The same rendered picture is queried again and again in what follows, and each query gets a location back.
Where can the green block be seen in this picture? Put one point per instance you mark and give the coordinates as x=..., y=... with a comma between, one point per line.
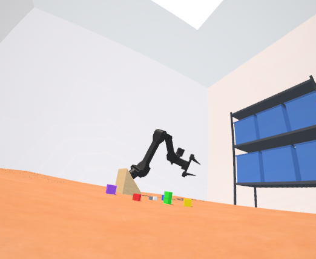
x=168, y=194
x=167, y=200

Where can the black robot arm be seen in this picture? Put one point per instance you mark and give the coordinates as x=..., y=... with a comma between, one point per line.
x=142, y=168

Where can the purple block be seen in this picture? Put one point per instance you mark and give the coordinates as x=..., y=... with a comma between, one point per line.
x=111, y=189

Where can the red block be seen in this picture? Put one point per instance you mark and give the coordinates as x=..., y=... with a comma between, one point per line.
x=136, y=197

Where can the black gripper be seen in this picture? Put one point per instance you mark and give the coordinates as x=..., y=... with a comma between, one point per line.
x=183, y=163

